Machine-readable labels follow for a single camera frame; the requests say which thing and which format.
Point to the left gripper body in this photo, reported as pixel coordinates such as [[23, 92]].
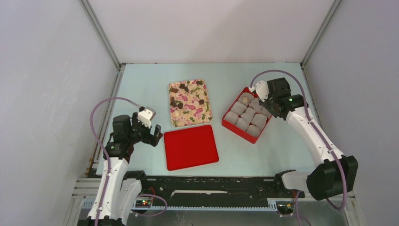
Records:
[[139, 132]]

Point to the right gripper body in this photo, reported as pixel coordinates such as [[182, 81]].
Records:
[[268, 104]]

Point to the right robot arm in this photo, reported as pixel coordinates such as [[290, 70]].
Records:
[[334, 172]]

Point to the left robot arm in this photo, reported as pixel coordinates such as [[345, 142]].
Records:
[[119, 187]]

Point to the red chocolate box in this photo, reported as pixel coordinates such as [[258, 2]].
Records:
[[246, 121]]

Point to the red box lid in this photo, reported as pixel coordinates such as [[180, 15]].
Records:
[[190, 147]]

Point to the floral tray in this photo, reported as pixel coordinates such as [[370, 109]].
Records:
[[189, 103]]

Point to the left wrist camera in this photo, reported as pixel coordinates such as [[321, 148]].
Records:
[[145, 116]]

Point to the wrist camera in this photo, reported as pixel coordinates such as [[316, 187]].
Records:
[[145, 116], [260, 89]]

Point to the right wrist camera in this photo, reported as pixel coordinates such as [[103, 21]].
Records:
[[260, 89]]

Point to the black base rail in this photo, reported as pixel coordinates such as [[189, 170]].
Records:
[[246, 193]]

